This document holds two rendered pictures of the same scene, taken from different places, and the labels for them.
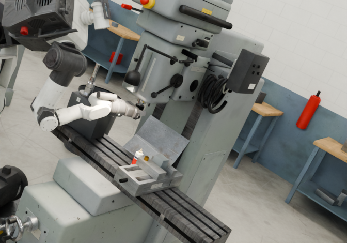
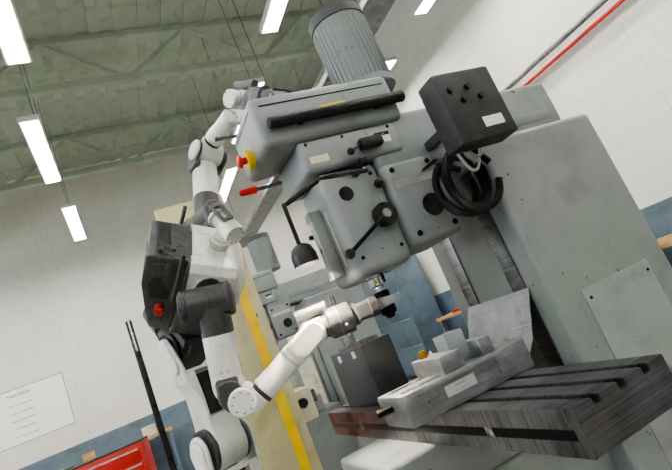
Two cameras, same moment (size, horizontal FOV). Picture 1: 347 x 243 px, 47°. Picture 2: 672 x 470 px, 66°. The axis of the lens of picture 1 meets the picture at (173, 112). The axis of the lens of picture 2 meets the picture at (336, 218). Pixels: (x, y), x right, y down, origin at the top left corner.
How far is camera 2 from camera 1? 1.14 m
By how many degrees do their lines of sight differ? 44
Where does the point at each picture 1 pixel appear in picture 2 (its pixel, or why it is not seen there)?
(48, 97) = (213, 365)
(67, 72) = (207, 312)
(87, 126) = (368, 387)
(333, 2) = not seen: outside the picture
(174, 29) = (299, 156)
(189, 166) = (566, 327)
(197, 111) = (494, 236)
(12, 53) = not seen: hidden behind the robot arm
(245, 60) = (430, 98)
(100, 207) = not seen: outside the picture
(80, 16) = (210, 246)
